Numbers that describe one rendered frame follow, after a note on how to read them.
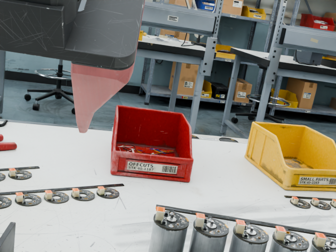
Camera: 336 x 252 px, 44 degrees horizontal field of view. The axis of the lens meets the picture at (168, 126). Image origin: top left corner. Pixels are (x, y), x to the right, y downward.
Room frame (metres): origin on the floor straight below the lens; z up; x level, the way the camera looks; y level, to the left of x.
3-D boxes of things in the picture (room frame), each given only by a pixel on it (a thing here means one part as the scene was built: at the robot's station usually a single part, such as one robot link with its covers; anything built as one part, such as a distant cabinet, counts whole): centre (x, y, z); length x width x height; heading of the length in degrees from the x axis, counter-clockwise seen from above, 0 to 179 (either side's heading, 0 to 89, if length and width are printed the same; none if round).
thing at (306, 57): (2.96, -0.88, 0.80); 0.15 x 0.12 x 0.10; 34
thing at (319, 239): (0.26, -0.12, 0.82); 0.01 x 0.01 x 0.01; 0
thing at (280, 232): (0.26, -0.09, 0.82); 0.01 x 0.01 x 0.01; 0
